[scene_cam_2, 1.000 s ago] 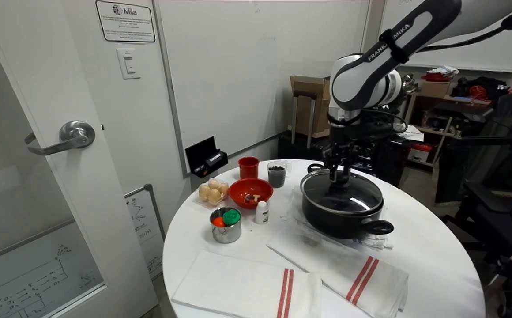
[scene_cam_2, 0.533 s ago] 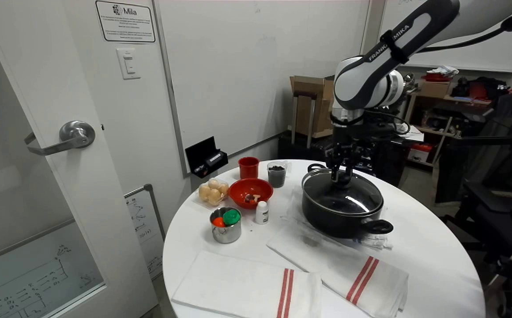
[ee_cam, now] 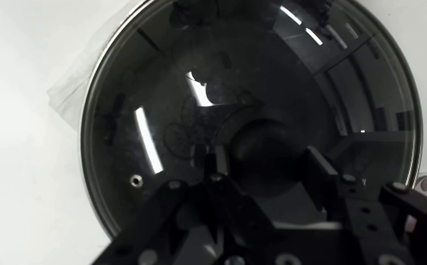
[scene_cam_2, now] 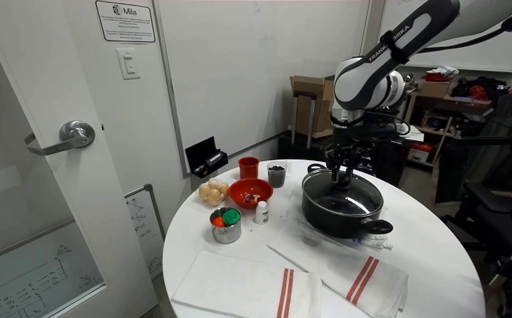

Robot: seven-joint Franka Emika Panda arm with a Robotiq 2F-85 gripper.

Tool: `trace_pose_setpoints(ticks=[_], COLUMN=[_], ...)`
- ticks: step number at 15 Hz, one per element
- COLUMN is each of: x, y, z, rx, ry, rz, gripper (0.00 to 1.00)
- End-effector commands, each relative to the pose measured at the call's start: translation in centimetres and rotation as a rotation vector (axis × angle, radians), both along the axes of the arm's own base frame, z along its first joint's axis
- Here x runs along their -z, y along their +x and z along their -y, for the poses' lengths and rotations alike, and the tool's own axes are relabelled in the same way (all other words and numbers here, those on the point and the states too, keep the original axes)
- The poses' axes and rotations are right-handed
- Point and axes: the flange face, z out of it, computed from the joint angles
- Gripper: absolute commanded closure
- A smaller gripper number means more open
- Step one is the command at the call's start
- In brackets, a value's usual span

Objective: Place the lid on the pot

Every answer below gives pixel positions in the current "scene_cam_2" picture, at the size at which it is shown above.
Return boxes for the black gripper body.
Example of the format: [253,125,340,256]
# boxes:
[333,122,386,162]

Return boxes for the glass lid black knob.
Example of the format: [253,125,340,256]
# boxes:
[303,168,386,217]

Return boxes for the black cooking pot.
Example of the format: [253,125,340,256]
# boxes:
[301,162,396,240]

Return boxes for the clear cup dark contents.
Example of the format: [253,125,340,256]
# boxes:
[267,164,289,189]

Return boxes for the brown cardboard box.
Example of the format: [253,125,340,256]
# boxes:
[289,74,338,139]

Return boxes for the white storage box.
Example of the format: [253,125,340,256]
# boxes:
[407,141,435,166]

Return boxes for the red mug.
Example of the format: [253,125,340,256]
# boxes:
[237,155,262,180]

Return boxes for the cluttered wooden shelf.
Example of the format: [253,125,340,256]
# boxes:
[405,63,512,173]

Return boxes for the small white bottle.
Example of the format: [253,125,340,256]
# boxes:
[253,199,271,226]

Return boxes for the white towel red stripes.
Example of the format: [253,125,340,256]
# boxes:
[172,249,370,318]
[266,231,412,318]

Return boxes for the red plastic bowl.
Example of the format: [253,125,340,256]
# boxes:
[227,176,276,212]

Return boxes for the green round toy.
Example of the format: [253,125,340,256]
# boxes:
[221,206,243,228]

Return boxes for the pale bread roll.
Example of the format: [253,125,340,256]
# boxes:
[199,185,218,205]
[211,191,230,208]
[209,178,230,194]

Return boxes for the metal can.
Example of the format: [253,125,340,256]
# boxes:
[209,206,244,245]

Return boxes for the open black case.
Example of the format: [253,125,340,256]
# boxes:
[184,136,232,178]

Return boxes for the black office chair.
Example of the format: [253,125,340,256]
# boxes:
[435,93,512,318]

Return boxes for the small leaning whiteboard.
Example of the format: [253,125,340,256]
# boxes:
[123,184,167,279]

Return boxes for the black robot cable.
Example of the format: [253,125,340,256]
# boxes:
[426,0,512,56]

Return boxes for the white light switch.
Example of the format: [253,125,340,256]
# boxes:
[116,46,144,81]

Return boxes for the white Mila wall sign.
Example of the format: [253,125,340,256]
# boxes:
[96,0,158,44]

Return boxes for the silver door lever handle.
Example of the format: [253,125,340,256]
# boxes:
[24,118,98,157]

